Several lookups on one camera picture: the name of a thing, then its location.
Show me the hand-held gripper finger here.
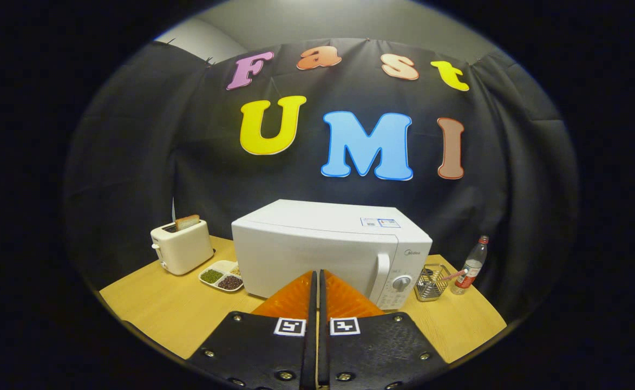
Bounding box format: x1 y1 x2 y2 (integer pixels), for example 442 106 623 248
319 269 450 390
186 270 318 390

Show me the white microwave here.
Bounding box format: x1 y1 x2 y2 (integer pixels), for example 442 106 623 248
231 199 433 310

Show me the white divided bean dish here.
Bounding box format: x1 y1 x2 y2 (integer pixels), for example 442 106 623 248
198 260 245 293

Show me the white toaster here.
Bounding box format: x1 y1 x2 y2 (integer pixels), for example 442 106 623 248
150 220 215 276

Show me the clear bottle red label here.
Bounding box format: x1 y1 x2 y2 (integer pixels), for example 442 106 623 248
450 235 489 296

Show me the black backdrop cloth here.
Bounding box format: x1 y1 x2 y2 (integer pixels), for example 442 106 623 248
63 38 580 320

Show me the metal wire basket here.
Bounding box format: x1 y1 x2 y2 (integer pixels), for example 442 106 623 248
415 264 452 302

